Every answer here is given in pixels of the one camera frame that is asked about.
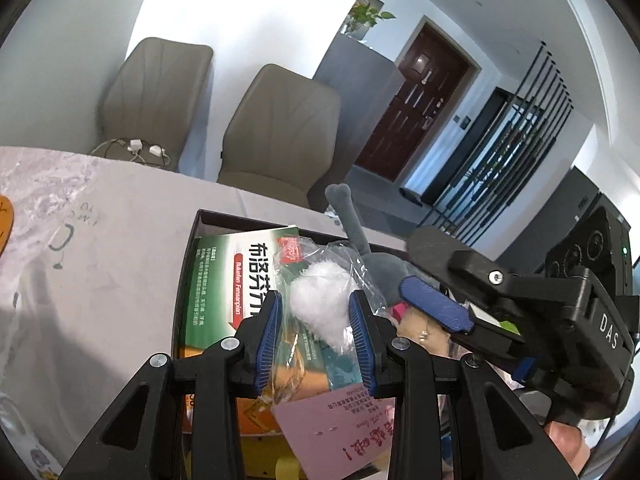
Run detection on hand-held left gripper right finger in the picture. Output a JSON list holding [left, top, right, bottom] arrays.
[[348, 290, 571, 480]]

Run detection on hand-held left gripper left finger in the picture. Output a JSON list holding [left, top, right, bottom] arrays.
[[59, 290, 283, 480]]

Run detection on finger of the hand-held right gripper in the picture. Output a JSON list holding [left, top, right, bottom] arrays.
[[446, 249, 582, 312], [399, 274, 566, 387]]

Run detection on clear packet with white pompom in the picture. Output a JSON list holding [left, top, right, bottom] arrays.
[[270, 237, 401, 480]]

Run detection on black storage box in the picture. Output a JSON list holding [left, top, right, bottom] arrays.
[[170, 208, 451, 480]]

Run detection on person's right hand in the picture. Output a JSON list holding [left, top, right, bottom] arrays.
[[542, 419, 591, 480]]

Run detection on dark grey textured object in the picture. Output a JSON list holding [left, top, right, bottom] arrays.
[[405, 225, 496, 301]]

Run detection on green medicine box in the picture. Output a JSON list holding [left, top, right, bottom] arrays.
[[182, 226, 361, 436]]

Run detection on dark grey refrigerator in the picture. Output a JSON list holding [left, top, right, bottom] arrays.
[[492, 165, 601, 276]]

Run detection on dark floor mat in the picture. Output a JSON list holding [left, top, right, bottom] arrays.
[[399, 187, 436, 206]]

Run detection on grey plush toy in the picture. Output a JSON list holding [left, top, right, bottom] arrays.
[[325, 183, 441, 306]]

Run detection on yellow plastic clip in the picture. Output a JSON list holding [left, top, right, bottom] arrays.
[[240, 435, 303, 480]]

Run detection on black framed glass door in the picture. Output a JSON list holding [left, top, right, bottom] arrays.
[[422, 87, 516, 206]]

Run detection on black slat partition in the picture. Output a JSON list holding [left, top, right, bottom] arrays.
[[425, 42, 573, 248]]

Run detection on dark brown entrance door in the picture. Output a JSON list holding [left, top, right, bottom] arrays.
[[354, 25, 473, 183]]

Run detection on beige dining chair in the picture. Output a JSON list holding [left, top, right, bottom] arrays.
[[217, 64, 342, 208], [100, 37, 215, 171]]

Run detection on grey cabinet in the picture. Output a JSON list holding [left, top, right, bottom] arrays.
[[312, 32, 403, 171]]

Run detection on green potted plant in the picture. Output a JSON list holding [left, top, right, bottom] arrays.
[[347, 2, 396, 41]]

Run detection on orange round coaster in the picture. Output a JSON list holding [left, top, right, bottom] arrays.
[[0, 195, 16, 261]]

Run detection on coiled cable with white plugs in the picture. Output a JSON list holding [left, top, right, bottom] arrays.
[[90, 137, 173, 170]]

